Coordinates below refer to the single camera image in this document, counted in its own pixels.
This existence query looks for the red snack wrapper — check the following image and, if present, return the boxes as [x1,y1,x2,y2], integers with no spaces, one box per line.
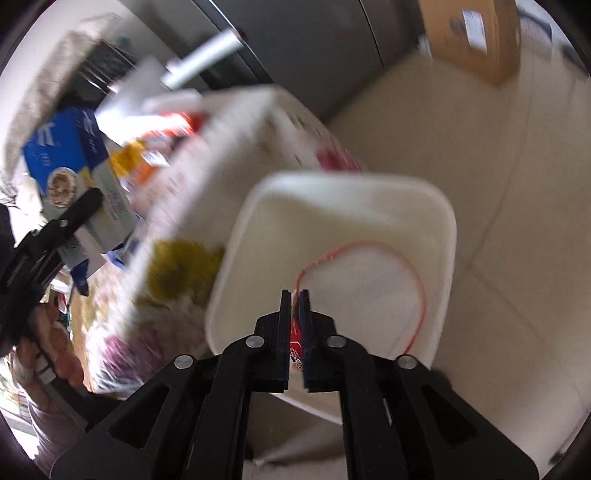
[289,318,306,376]

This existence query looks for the yellow orange packet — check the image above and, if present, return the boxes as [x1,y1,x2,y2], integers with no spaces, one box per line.
[110,137,169,186]

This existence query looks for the floral cover cloth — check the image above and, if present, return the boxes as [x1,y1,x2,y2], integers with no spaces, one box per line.
[4,17,109,172]

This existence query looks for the grey refrigerator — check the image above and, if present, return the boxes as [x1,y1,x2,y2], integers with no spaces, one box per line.
[119,0,435,131]

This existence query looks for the person's left hand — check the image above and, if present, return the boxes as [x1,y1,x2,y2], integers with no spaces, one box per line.
[13,304,86,389]

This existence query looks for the blue printed carton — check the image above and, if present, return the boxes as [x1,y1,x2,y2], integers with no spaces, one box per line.
[23,107,140,274]

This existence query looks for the white plastic trash bin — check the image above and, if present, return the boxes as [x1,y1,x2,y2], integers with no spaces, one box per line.
[203,170,459,428]

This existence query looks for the red white snack packet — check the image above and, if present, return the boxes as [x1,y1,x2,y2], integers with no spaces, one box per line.
[137,111,206,145]

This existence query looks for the black microwave oven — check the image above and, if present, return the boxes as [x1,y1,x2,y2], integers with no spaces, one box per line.
[69,41,141,108]

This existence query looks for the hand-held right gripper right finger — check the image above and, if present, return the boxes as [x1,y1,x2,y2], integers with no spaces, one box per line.
[298,289,539,480]

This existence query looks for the white electric cooking pot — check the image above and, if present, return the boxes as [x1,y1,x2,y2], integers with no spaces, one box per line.
[95,29,244,121]

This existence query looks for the person's left forearm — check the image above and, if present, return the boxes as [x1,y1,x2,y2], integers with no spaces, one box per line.
[25,392,90,464]

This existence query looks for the floral tablecloth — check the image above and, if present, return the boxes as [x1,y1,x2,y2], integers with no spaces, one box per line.
[87,87,368,403]

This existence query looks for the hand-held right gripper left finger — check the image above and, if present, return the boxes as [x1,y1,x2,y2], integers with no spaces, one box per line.
[51,289,293,480]

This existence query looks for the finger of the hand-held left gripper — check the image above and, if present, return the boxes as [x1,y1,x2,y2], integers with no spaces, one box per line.
[13,188,104,278]
[68,258,90,297]

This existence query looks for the thin red string loop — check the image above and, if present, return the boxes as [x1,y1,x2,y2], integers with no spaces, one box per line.
[294,240,428,357]

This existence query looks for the labelled cardboard box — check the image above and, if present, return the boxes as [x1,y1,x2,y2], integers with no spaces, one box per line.
[417,0,523,87]

